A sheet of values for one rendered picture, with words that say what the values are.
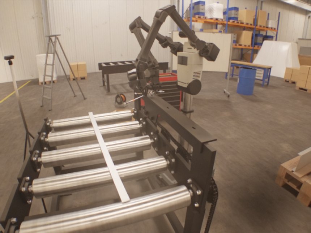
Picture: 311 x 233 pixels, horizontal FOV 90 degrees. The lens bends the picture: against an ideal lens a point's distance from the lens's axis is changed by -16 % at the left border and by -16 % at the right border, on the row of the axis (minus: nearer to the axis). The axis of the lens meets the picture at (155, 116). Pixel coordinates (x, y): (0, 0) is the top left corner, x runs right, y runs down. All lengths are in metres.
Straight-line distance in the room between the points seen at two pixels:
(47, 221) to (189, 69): 1.47
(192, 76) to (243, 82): 4.97
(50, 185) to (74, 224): 0.32
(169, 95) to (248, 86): 3.57
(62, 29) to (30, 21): 1.70
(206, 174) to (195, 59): 1.07
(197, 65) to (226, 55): 4.43
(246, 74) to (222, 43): 1.33
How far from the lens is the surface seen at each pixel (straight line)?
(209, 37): 5.96
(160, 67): 6.83
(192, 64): 1.66
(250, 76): 6.56
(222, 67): 6.11
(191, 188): 1.00
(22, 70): 11.81
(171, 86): 3.63
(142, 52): 1.31
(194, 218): 1.14
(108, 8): 11.44
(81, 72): 9.17
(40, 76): 9.33
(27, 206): 1.25
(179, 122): 1.03
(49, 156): 1.37
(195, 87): 1.74
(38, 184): 1.15
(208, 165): 0.87
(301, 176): 2.51
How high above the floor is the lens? 1.59
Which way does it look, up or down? 23 degrees down
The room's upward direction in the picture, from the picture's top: straight up
